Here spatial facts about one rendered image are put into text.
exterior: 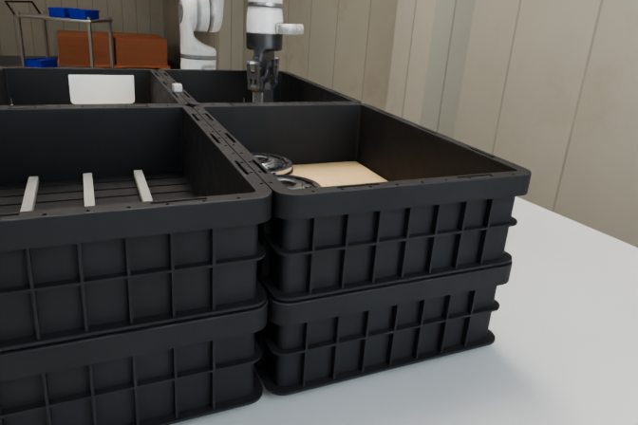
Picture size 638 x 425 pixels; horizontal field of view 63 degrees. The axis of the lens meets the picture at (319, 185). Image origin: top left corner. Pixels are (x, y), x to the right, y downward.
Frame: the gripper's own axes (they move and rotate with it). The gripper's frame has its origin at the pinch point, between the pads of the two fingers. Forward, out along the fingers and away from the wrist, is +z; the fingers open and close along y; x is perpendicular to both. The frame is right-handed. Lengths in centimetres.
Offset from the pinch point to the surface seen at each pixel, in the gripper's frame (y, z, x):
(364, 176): 26.2, 6.2, 27.0
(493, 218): 49, 2, 45
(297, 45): -323, 4, -88
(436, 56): -170, -3, 30
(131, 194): 48.0, 6.3, -0.9
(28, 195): 56, 5, -10
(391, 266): 57, 6, 35
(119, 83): 8.8, -2.4, -28.8
